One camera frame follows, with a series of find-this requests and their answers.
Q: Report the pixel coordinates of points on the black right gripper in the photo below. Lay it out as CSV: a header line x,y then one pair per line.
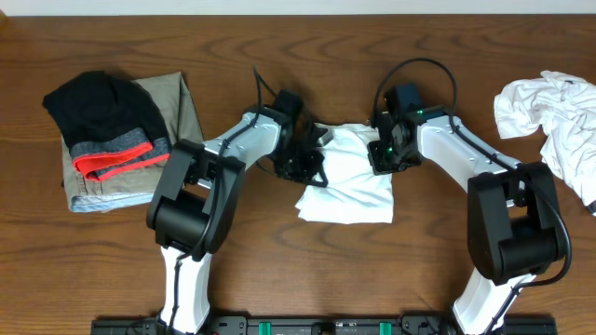
x,y
380,165

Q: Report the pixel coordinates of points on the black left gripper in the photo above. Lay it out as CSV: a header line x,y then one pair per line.
x,y
313,163

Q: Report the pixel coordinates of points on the white printed t-shirt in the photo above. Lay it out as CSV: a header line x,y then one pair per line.
x,y
354,194

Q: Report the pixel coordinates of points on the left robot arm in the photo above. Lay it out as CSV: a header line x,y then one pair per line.
x,y
195,201

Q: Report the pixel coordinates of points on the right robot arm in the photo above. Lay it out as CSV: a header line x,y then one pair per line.
x,y
514,226

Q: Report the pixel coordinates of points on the folded khaki pants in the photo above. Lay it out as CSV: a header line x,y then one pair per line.
x,y
174,101

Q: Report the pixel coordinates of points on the crumpled white garment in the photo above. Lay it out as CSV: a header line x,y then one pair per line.
x,y
563,107

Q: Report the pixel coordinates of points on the black garment with red trim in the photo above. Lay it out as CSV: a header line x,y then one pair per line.
x,y
109,125

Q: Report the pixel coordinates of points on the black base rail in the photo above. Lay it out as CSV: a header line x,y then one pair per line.
x,y
240,325

